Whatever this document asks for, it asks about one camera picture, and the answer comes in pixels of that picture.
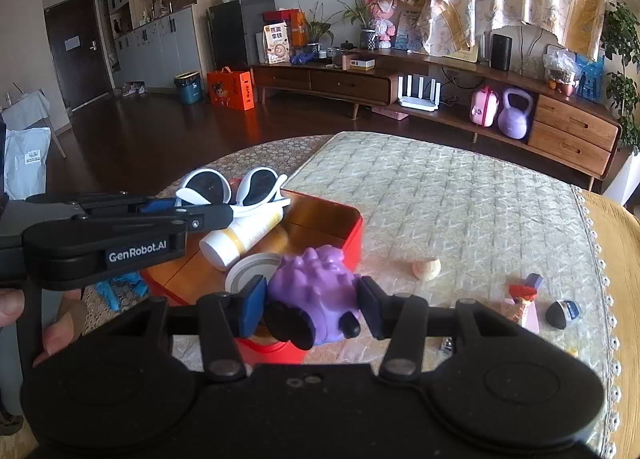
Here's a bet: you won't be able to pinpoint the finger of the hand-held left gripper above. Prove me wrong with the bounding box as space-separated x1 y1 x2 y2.
82 204 235 235
27 192 176 215

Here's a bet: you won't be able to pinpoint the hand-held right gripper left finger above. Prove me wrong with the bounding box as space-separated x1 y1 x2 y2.
100 275 268 382

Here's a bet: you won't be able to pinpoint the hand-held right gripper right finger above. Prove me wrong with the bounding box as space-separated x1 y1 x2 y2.
357 276 566 382

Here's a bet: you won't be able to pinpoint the purple spiky massage toy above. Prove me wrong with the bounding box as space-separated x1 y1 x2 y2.
264 246 362 351

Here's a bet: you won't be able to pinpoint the white sunglasses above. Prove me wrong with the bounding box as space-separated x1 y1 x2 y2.
175 166 292 220

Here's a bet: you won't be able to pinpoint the red tin box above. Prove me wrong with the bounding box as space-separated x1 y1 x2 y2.
137 189 364 365

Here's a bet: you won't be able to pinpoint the red and white snack packet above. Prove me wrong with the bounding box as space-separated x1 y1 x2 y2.
507 284 538 326

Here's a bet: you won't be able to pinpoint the small bottle with black cap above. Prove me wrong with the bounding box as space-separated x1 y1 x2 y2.
546 300 582 329

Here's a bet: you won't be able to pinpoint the person's left hand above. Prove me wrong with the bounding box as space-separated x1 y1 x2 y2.
0 286 88 370

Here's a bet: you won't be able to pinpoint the round tin lid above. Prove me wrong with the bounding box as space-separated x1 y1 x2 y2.
224 254 283 297

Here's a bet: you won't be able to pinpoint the white and yellow bottle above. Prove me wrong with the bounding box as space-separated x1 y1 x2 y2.
198 209 286 271

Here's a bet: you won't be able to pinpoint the beige patterned tablecloth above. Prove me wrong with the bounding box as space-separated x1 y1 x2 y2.
80 133 623 459

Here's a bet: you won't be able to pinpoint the white plastic bag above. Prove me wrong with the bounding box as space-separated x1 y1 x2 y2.
4 126 52 200

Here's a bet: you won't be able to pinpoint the teal trash bin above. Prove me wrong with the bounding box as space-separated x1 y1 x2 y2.
174 70 203 105

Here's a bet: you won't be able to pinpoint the cream quilted mat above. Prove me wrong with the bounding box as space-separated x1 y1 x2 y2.
170 132 608 459

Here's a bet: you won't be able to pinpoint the orange gift box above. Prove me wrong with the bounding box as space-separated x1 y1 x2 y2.
206 68 256 111

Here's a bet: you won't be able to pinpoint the table with white cloth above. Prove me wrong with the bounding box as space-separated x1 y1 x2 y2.
0 84 68 160

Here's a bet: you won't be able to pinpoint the pink block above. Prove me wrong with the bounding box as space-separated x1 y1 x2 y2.
501 296 540 335

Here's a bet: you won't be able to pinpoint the grey cabinet with shelves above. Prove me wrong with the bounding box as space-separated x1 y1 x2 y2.
97 0 211 90

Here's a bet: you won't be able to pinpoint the dark wooden door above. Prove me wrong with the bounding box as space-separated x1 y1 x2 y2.
44 0 113 112

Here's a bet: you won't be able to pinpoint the black fridge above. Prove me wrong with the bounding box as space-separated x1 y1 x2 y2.
207 0 277 72

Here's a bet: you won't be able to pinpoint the white and brown snack bag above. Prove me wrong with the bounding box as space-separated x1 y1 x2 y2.
263 23 291 64

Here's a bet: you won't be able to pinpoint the wooden TV cabinet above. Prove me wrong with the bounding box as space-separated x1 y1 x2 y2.
250 46 623 190

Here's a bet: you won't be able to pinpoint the white router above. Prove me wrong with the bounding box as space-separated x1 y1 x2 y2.
397 74 442 112

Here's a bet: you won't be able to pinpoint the small potted plant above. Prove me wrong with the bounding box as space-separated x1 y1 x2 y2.
302 2 336 56

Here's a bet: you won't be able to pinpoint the pink toy case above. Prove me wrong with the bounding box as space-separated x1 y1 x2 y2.
469 85 502 127

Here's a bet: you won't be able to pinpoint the purple kettlebell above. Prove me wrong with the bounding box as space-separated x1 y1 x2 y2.
497 88 533 140

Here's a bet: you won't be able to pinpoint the plant in patterned pot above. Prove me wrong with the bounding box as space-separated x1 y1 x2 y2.
340 0 378 50

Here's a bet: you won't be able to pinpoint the pink doll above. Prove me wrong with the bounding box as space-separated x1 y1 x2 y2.
367 0 401 49

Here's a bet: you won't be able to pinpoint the black speaker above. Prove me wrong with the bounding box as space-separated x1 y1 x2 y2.
491 34 514 71

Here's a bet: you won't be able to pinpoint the clear plastic bag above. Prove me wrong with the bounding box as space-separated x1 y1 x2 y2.
542 48 583 96

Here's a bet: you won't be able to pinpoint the tall green houseplant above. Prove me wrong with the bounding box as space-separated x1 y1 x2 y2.
600 0 640 155

